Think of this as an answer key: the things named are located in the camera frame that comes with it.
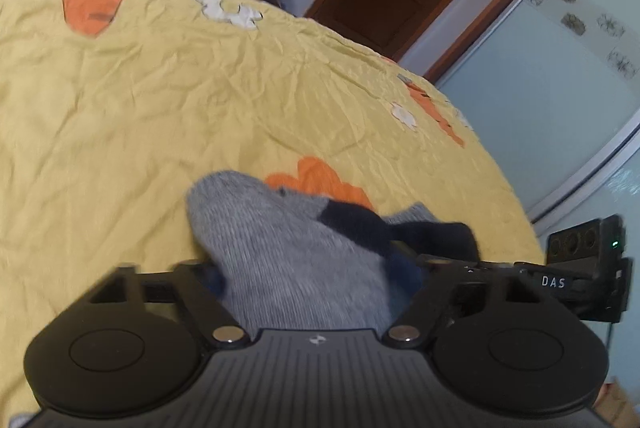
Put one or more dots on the yellow printed bed sheet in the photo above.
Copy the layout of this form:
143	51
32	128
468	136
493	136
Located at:
150	108

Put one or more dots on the frosted glass wardrobe door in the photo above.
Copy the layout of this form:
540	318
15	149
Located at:
550	108

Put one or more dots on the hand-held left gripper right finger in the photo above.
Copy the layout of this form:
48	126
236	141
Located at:
425	294

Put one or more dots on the grey and navy sock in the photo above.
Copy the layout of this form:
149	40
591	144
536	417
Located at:
280	248

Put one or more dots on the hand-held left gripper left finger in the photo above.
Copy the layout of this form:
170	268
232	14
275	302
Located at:
197	280

